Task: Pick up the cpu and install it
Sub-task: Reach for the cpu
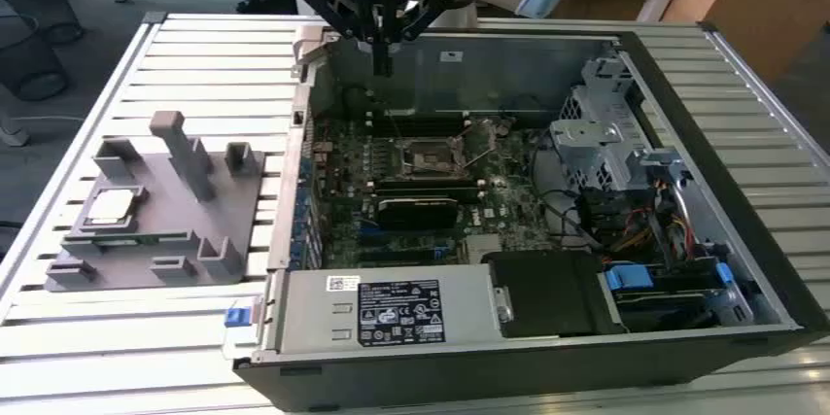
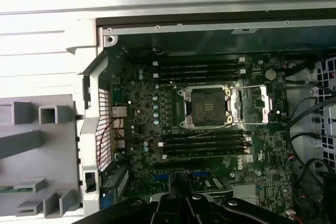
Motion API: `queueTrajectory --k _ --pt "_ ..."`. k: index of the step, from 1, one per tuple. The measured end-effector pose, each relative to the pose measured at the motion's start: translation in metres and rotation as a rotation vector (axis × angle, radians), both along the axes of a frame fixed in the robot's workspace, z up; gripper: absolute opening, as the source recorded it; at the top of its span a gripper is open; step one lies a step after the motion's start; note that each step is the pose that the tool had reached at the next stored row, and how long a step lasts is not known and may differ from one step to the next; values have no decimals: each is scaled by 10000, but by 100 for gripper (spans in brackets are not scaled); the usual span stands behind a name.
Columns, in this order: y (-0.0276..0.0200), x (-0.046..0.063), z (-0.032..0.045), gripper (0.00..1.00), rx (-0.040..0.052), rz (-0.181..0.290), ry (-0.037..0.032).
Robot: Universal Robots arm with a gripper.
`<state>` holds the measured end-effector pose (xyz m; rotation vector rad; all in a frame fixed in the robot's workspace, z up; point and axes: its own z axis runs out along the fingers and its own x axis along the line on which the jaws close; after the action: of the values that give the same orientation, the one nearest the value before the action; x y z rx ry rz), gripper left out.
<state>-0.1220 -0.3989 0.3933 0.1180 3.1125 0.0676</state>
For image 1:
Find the wooden cabinet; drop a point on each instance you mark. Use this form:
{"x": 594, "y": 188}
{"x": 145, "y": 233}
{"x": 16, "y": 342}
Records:
{"x": 764, "y": 7}

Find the black RAM slot bank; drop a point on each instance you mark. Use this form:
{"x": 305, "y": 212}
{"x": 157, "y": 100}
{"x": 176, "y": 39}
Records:
{"x": 421, "y": 189}
{"x": 421, "y": 118}

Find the black open PC case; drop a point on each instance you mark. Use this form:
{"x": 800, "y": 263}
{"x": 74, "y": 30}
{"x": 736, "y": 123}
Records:
{"x": 453, "y": 381}

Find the blue plastic clip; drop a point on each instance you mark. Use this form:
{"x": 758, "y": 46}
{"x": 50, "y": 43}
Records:
{"x": 723, "y": 275}

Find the green RAM stick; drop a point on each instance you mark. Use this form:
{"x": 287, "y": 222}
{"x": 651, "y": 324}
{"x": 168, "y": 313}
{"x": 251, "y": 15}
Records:
{"x": 145, "y": 239}

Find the small black graphics card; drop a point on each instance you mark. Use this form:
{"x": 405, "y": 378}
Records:
{"x": 415, "y": 215}

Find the silver CPU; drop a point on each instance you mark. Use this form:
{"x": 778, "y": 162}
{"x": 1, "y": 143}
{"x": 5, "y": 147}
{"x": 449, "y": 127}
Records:
{"x": 110, "y": 206}

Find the green motherboard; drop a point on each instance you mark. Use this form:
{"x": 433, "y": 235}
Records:
{"x": 512, "y": 201}

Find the thin metal locking lever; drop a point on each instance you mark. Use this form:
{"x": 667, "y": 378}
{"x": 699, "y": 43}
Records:
{"x": 396, "y": 123}
{"x": 432, "y": 167}

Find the black mesh waste bin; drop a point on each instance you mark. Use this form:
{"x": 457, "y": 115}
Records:
{"x": 32, "y": 65}
{"x": 58, "y": 11}

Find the grey plastic parts rack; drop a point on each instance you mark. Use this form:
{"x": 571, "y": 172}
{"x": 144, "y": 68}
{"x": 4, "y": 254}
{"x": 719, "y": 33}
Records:
{"x": 161, "y": 177}

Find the small silver heatsink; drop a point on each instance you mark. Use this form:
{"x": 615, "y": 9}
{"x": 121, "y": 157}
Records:
{"x": 483, "y": 246}

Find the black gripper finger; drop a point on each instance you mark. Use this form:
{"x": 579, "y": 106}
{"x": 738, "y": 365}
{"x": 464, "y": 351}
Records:
{"x": 331, "y": 2}
{"x": 421, "y": 21}

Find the blue disk carrier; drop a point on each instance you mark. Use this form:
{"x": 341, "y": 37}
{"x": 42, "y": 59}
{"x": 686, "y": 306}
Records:
{"x": 627, "y": 281}

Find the silver power supply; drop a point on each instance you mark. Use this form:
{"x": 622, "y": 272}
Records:
{"x": 304, "y": 308}

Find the blue case latch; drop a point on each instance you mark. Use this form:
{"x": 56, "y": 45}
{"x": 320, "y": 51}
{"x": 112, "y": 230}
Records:
{"x": 236, "y": 317}

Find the black CPU socket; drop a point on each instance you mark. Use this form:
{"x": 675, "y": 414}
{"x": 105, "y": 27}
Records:
{"x": 424, "y": 157}

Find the silver metal drive cage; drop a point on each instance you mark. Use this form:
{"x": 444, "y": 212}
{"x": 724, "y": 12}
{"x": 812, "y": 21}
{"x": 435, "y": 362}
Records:
{"x": 583, "y": 143}

